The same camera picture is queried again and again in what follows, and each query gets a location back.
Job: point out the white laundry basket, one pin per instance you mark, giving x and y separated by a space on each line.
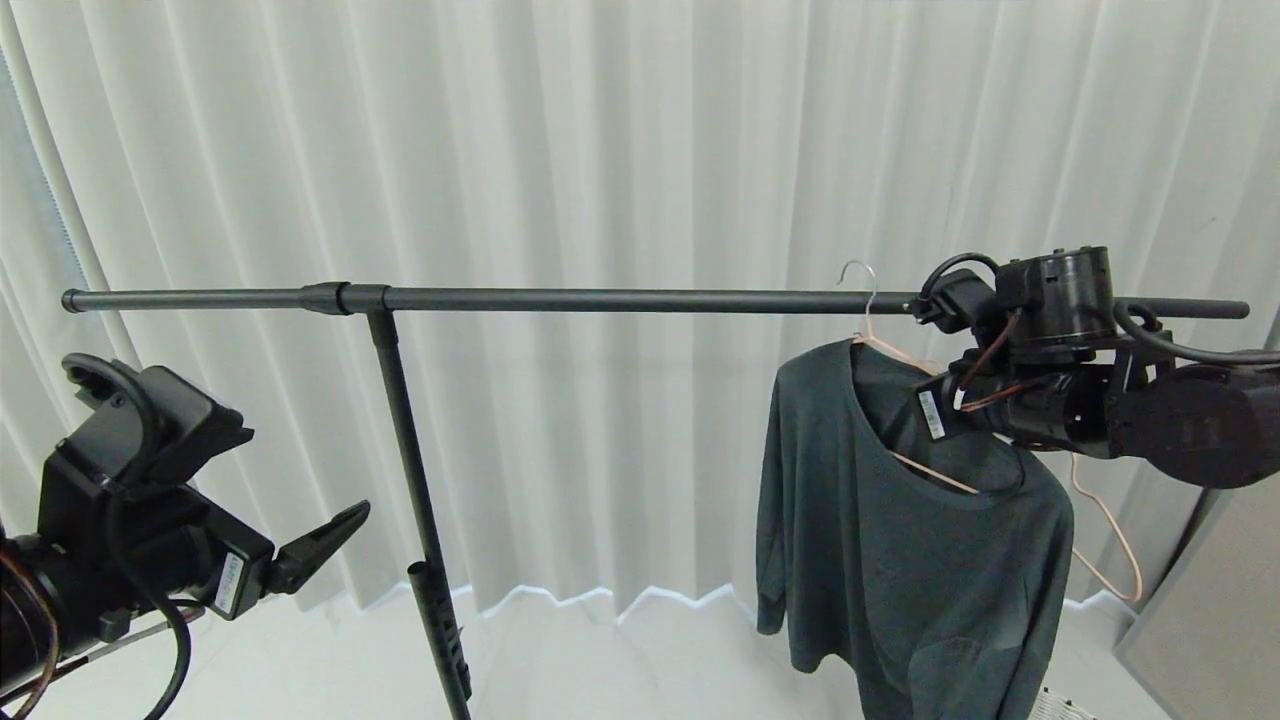
1058 708

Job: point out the white curtain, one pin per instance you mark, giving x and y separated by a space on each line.
600 130

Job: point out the dark grey t-shirt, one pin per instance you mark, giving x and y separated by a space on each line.
900 580

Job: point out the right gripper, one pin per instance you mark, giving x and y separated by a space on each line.
1050 410

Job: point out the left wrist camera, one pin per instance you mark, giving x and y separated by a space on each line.
170 420

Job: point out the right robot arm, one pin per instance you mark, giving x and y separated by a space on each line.
1200 420

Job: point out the black clothes rack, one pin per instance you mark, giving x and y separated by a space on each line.
600 299

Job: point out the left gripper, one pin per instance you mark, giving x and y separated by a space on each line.
150 550

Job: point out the pink clothes hanger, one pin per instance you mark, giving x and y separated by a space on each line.
1120 545
885 345

